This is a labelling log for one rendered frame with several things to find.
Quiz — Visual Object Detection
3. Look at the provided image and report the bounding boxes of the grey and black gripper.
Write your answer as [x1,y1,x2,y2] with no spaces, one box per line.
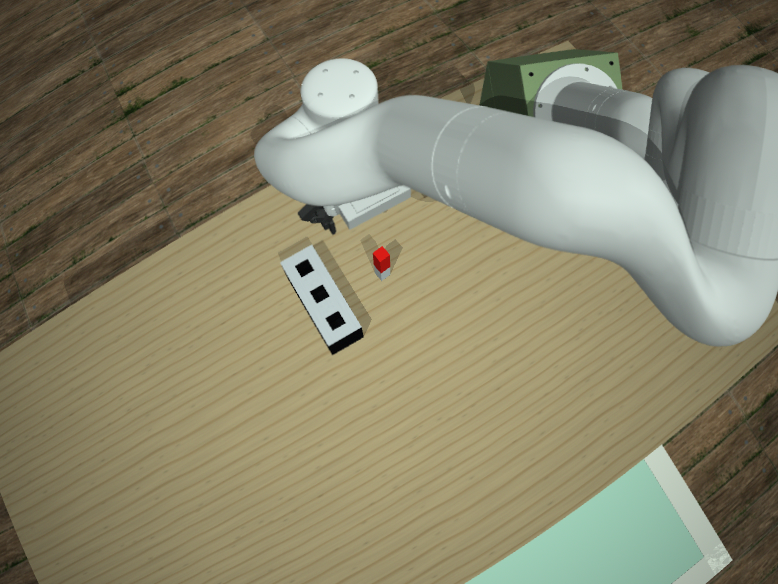
[298,205,340,235]

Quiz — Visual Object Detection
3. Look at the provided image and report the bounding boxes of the red square pin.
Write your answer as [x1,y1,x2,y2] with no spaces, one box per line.
[373,246,390,281]

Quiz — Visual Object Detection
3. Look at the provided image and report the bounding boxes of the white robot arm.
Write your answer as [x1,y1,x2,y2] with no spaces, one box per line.
[254,58,778,347]

